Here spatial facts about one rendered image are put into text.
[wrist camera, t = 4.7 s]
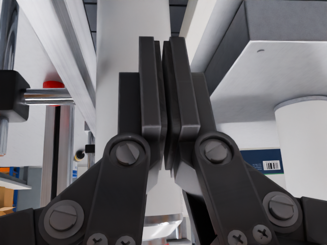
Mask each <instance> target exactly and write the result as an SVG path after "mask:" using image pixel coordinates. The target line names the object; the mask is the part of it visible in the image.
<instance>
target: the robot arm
mask: <svg viewBox="0 0 327 245"><path fill-rule="evenodd" d="M163 156H164V167H165V170H170V175H171V178H173V177H174V181H175V183H176V184H177V185H178V186H179V187H181V188H182V194H183V198H184V201H185V205H186V209H187V212H188V216H189V220H190V223H191V227H192V231H193V234H194V237H195V241H196V245H327V201H325V200H320V199H315V198H310V197H305V196H302V197H301V198H298V197H294V196H293V195H291V194H290V193H289V192H288V191H286V190H285V189H283V188H282V187H281V186H279V185H278V184H276V183H275V182H274V181H272V180H271V179H269V178H268V177H267V176H265V175H264V174H262V173H261V172H260V171H259V170H257V169H256V168H254V167H253V166H252V165H250V164H249V163H247V162H246V161H244V159H243V157H242V155H241V152H240V150H239V148H238V146H237V144H236V142H235V141H234V140H233V139H232V138H231V137H230V136H228V135H227V134H225V133H223V132H219V131H217V129H216V124H215V119H214V115H213V110H212V106H211V101H210V96H209V92H208V87H207V83H206V78H205V75H204V73H203V72H191V70H190V64H189V58H188V53H187V47H186V42H185V37H172V36H170V37H169V41H163V54H162V59H161V49H160V41H159V40H154V37H153V36H139V71H138V72H119V86H118V130H117V135H116V136H114V137H112V138H111V139H110V140H109V141H108V142H107V144H106V146H105V148H104V152H103V157H102V158H101V159H100V160H99V161H97V162H96V163H95V164H94V165H93V166H91V167H90V168H89V169H88V170H87V171H86V172H84V173H83V174H82V175H81V176H80V177H79V178H78V179H77V180H75V181H74V182H73V183H72V184H71V185H69V186H68V187H67V188H66V189H65V190H64V191H62V192H61V193H60V194H59V195H58V196H57V197H55V198H54V199H53V200H52V201H51V202H50V203H49V204H48V205H47V206H45V207H41V208H38V209H33V208H29V209H25V210H21V211H17V212H13V213H10V214H6V215H2V216H0V245H142V237H143V229H144V220H145V209H146V200H147V193H148V192H149V191H150V190H151V189H152V188H153V187H154V186H155V185H156V184H157V182H158V175H159V170H161V168H162V162H163Z"/></svg>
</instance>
